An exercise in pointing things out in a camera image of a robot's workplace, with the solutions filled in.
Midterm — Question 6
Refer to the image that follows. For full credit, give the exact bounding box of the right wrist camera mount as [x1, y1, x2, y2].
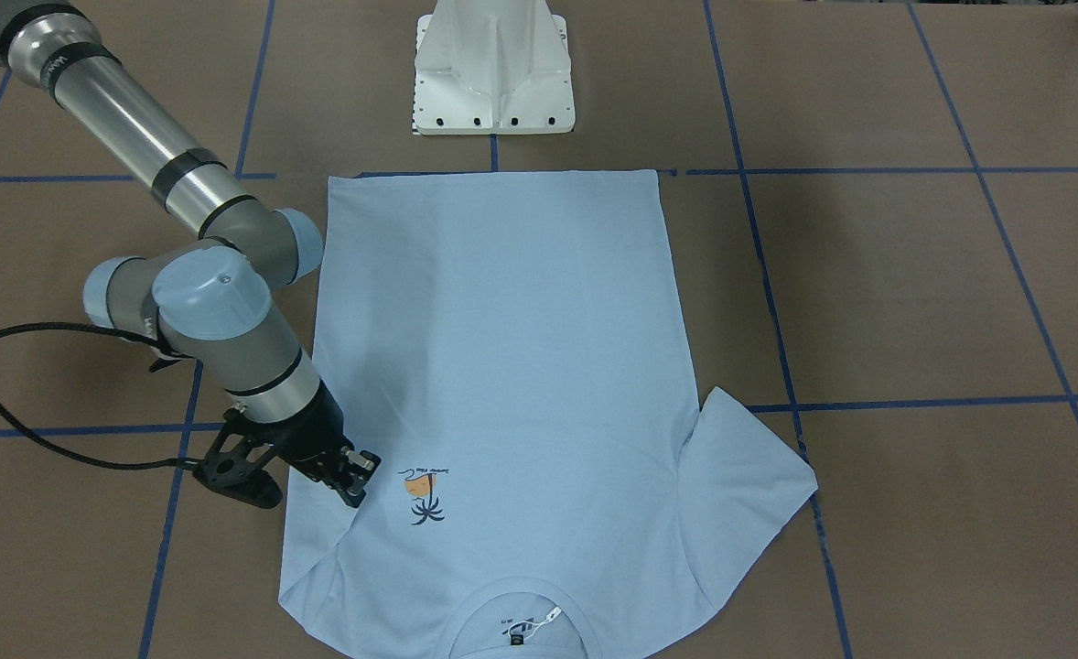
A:
[192, 408, 284, 510]

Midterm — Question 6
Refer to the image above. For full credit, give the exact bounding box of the white camera pillar base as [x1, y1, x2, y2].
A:
[411, 1, 577, 136]

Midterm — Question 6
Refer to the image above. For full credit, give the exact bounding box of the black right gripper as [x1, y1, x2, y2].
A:
[264, 384, 382, 509]

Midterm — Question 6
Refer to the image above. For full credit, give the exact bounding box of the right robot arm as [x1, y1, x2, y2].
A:
[0, 1, 381, 509]

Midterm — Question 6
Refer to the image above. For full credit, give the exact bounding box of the light blue t-shirt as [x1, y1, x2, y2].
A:
[278, 170, 818, 658]

